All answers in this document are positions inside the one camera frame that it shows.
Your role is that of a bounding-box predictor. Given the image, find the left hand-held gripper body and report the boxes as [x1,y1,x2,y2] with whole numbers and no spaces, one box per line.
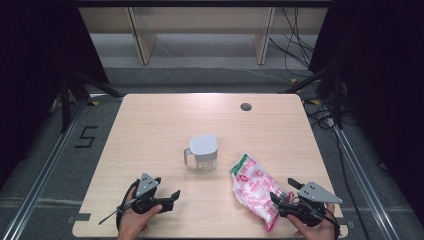
[130,172,175,215]

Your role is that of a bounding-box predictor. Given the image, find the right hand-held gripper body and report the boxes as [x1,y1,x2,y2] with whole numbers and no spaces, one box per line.
[278,181,344,228]

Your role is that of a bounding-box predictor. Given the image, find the white pink plastic sugar bag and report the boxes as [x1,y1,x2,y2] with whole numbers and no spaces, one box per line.
[229,153,295,233]

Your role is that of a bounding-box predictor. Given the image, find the grey lidded jar with handle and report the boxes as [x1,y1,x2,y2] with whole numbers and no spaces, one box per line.
[183,134,219,172]

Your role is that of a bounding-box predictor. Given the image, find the person's right hand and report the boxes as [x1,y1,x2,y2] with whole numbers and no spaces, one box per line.
[287,203,338,240]

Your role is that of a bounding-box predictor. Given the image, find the person's left hand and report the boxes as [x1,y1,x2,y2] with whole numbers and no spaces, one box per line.
[117,186,164,240]

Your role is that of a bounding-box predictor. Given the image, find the black tape floor mark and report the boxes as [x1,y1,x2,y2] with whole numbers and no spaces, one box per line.
[74,125,99,149]

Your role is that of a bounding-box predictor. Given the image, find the black metal stand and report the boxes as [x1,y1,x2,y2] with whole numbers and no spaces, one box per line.
[59,68,123,134]
[278,61,345,130]

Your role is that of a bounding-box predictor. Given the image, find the black curtain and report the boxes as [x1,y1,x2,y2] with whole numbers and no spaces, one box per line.
[308,0,424,214]
[0,0,110,189]

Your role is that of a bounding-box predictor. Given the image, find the light wooden shelf unit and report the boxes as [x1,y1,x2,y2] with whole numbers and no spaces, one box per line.
[78,6,329,66]

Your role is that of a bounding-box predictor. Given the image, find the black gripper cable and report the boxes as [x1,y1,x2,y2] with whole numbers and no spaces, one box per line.
[319,205,342,240]
[115,179,141,232]

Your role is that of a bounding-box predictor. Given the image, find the long black cable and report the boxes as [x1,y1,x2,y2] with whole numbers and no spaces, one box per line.
[333,128,372,240]

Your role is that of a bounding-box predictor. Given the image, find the black cable tie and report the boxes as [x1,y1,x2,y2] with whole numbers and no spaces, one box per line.
[98,199,136,226]

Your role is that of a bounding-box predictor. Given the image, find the aluminium floor rail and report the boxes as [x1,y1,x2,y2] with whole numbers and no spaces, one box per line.
[332,125,396,240]
[0,99,88,240]

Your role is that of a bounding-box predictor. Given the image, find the tangle of black floor cables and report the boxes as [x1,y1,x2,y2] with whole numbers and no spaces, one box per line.
[305,96,338,130]

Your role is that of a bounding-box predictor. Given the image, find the bundle of black wall cables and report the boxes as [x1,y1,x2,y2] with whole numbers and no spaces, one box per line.
[268,6,318,79]

